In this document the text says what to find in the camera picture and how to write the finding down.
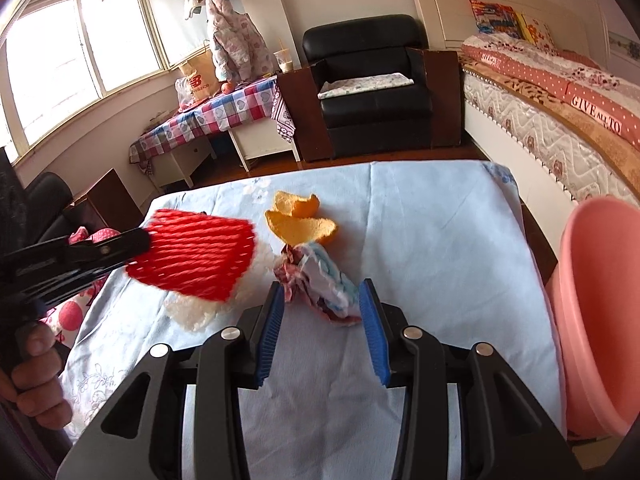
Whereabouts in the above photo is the pink plastic basin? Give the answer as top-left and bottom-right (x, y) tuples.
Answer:
(545, 197), (640, 438)

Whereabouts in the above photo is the dark wooden side table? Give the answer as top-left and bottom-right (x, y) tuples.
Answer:
(276, 60), (331, 163)
(406, 47), (466, 150)

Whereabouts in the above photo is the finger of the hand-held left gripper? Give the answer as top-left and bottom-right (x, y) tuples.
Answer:
(55, 259), (132, 293)
(57, 227), (151, 263)

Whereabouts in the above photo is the red foam fruit net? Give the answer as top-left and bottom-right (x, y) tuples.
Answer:
(125, 208), (258, 303)

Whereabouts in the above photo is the bed with patterned quilt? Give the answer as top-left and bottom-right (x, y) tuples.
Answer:
(409, 0), (640, 206)

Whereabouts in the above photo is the black leather armchair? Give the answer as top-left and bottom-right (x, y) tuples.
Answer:
(302, 15), (435, 158)

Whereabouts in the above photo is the yellow floral pillow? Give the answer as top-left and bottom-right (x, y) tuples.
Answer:
(517, 12), (558, 53)

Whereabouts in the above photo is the red polka dot cloth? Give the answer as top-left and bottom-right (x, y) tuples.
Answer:
(40, 227), (121, 346)

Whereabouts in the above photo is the pink polka dot quilt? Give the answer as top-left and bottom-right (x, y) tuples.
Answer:
(460, 35), (640, 138)

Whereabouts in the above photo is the white foam fruit net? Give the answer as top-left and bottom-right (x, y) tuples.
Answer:
(165, 290), (228, 333)

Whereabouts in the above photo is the black chair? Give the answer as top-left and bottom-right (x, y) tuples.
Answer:
(22, 171), (76, 241)

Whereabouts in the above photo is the clear plastic bag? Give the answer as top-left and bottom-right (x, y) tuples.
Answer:
(174, 77), (196, 113)

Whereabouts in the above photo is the window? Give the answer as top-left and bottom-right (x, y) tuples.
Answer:
(0, 0), (173, 161)

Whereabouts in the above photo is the checkered tablecloth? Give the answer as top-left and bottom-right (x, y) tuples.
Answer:
(129, 77), (278, 176)

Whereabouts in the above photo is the printed wrapper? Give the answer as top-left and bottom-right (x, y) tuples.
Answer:
(273, 241), (365, 328)

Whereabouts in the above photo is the brown paper bag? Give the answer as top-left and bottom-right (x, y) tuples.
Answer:
(179, 47), (221, 103)

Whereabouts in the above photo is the light blue tablecloth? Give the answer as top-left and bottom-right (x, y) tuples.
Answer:
(60, 159), (568, 480)

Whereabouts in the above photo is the quilted white mattress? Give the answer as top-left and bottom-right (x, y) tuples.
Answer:
(461, 57), (640, 211)

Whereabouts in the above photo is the white wardrobe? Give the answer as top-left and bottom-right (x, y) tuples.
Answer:
(602, 10), (640, 68)

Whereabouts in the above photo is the floral seat cushion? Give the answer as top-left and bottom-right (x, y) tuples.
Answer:
(317, 72), (415, 100)

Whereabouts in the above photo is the brown leaf pattern blanket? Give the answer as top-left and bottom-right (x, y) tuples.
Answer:
(460, 52), (640, 181)

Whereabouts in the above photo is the white cabinet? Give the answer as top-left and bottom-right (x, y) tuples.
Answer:
(150, 135), (218, 188)
(229, 120), (301, 172)

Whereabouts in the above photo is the colourful printed pillow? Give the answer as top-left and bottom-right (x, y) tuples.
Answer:
(469, 0), (523, 41)

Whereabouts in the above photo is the dark wooden cabinet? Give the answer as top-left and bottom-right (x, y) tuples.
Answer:
(65, 169), (143, 233)

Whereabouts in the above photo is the hanging floral padded jacket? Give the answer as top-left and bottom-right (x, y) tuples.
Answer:
(206, 0), (277, 83)

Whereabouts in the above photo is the blue window blind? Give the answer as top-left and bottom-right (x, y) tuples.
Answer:
(147, 0), (221, 68)

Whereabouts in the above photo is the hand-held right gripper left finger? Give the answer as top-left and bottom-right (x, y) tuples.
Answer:
(56, 281), (287, 480)

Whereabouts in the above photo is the white patterned cloth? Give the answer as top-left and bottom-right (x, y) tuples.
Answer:
(270, 85), (301, 161)

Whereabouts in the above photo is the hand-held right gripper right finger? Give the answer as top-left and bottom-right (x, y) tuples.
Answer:
(357, 279), (583, 480)

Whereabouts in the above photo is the person's left hand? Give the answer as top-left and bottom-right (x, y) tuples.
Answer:
(0, 320), (73, 431)

